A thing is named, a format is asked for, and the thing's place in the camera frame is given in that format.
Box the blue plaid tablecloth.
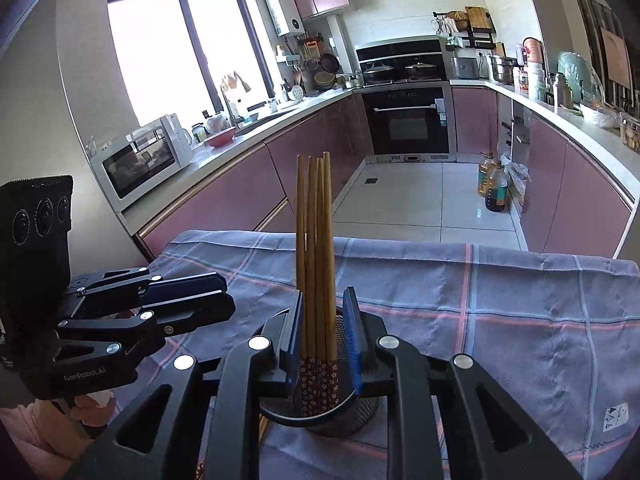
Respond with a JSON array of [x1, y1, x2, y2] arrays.
[[107, 230, 640, 480]]

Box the black mesh holder cup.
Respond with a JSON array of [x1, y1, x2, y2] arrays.
[[252, 302, 386, 439]]

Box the wooden cutting board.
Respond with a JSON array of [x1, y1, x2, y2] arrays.
[[465, 6, 494, 31]]

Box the white toaster oven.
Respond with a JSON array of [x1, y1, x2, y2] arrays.
[[89, 113, 194, 213]]

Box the black built-in oven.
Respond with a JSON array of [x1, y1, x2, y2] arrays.
[[361, 86, 453, 157]]

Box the kitchen window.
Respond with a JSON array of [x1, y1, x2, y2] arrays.
[[106, 0, 275, 128]]

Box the green appliance under plastic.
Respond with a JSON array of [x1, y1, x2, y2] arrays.
[[557, 51, 603, 106]]

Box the person's left forearm pink sleeve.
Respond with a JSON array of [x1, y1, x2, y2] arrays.
[[0, 402, 96, 463]]

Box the black range hood stove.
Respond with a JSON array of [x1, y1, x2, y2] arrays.
[[354, 40, 448, 83]]

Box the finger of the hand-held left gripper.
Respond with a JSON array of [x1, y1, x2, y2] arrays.
[[64, 267, 229, 309], [56, 294, 237, 357]]

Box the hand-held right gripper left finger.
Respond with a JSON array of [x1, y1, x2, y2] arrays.
[[65, 289, 306, 480]]

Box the black wok with lid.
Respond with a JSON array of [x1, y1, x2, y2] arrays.
[[361, 61, 399, 85]]

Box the pink lower cabinets short run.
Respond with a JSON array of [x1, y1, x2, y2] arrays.
[[450, 85, 636, 261]]

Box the grey refrigerator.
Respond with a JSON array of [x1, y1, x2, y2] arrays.
[[0, 0, 136, 241]]

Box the steel thermos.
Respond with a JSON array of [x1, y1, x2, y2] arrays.
[[549, 72, 573, 109]]

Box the white water heater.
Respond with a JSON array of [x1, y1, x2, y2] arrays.
[[264, 0, 306, 38]]

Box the silver countertop appliance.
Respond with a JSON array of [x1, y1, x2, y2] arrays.
[[450, 56, 480, 80]]

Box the pink lower cabinets long run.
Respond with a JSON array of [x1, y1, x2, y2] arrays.
[[135, 91, 373, 261]]

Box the person's left hand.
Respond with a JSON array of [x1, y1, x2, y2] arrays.
[[70, 391, 119, 439]]

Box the black pot with lid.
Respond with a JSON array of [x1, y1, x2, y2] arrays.
[[404, 60, 441, 81]]

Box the red bowl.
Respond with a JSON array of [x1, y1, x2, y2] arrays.
[[203, 126, 237, 149]]

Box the steel stock pot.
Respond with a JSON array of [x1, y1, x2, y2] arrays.
[[489, 55, 518, 84]]

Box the black wall rack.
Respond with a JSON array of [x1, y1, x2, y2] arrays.
[[432, 6, 498, 51]]

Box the hanging frying pans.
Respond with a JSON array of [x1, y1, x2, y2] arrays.
[[304, 52, 341, 74]]

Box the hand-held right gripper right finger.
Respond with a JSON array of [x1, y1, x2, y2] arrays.
[[342, 287, 583, 480]]

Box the steel sink faucet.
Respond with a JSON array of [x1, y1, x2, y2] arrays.
[[220, 89, 239, 128]]

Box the clear plastic bag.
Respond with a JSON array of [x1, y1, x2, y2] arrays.
[[500, 155, 531, 202]]

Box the pink canister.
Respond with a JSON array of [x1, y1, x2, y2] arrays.
[[522, 37, 545, 66]]

